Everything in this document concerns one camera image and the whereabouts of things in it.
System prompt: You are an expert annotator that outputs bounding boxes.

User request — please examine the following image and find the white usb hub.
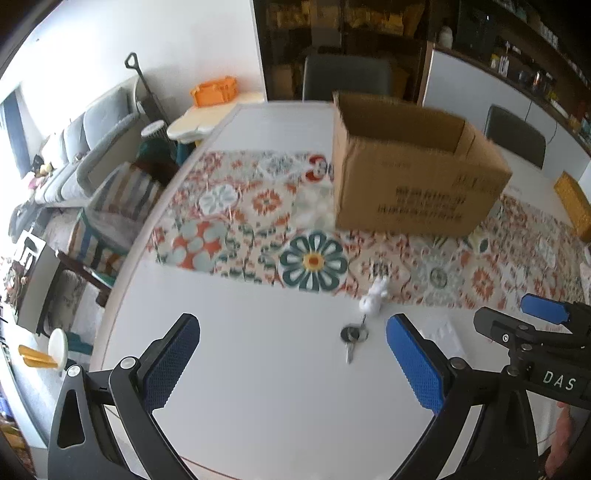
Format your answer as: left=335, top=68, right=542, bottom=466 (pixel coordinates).
left=422, top=321, right=464, bottom=358

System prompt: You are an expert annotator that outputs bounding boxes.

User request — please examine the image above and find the person's hand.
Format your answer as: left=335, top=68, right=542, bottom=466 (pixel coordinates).
left=544, top=402, right=589, bottom=479

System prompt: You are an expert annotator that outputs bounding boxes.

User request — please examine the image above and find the woven bamboo box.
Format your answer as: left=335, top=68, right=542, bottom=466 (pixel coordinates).
left=554, top=171, right=591, bottom=243

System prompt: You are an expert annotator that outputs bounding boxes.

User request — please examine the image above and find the striped cushioned chair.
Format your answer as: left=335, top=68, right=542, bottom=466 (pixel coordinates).
left=67, top=163, right=163, bottom=286

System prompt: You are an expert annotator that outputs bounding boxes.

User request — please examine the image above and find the right black chair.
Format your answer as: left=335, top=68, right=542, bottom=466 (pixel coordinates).
left=485, top=105, right=546, bottom=169

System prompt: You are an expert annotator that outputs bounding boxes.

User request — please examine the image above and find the black chair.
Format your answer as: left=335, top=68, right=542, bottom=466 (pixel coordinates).
left=485, top=105, right=546, bottom=169
left=303, top=54, right=393, bottom=102

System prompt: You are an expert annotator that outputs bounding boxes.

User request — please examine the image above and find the brown cardboard box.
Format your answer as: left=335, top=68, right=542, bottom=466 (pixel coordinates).
left=332, top=92, right=512, bottom=237

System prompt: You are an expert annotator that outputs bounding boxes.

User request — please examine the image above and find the patterned table runner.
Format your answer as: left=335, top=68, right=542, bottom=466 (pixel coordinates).
left=146, top=150, right=590, bottom=311

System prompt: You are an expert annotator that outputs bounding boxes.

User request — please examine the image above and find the grey sofa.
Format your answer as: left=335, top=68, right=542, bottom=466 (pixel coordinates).
left=33, top=78, right=143, bottom=208

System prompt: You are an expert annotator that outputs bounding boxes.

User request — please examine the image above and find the round white side table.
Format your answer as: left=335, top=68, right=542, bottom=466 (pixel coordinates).
left=166, top=92, right=266, bottom=144

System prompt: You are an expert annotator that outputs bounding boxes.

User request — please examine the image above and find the black vacuum cleaner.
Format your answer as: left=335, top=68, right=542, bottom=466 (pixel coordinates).
left=124, top=52, right=169, bottom=125

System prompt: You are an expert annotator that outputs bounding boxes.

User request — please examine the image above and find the orange plastic crate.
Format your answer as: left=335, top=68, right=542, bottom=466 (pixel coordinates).
left=189, top=76, right=238, bottom=108

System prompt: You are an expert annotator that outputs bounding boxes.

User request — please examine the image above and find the left black chair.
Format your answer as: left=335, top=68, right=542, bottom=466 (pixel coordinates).
left=303, top=54, right=393, bottom=102

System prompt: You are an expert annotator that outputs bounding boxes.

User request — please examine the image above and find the key on ring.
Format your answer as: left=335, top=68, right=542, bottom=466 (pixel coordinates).
left=341, top=324, right=369, bottom=365

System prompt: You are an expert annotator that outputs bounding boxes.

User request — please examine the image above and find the white robot figurine keychain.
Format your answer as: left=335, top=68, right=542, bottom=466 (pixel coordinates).
left=359, top=276, right=390, bottom=317

